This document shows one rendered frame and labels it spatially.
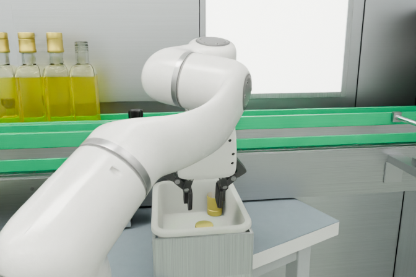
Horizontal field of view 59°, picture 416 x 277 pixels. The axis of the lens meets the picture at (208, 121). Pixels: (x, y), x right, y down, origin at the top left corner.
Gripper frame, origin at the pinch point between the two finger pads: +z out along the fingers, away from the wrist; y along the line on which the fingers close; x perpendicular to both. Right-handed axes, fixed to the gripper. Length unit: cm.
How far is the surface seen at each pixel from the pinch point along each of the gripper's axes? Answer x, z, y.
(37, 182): -11.9, 3.5, 31.9
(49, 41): -32.8, -19.3, 30.5
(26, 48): -32, -18, 35
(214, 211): -8.2, 11.3, -3.9
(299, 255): -3.5, 21.9, -23.5
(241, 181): -18.2, 11.4, -12.3
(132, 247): -1.5, 12.9, 13.5
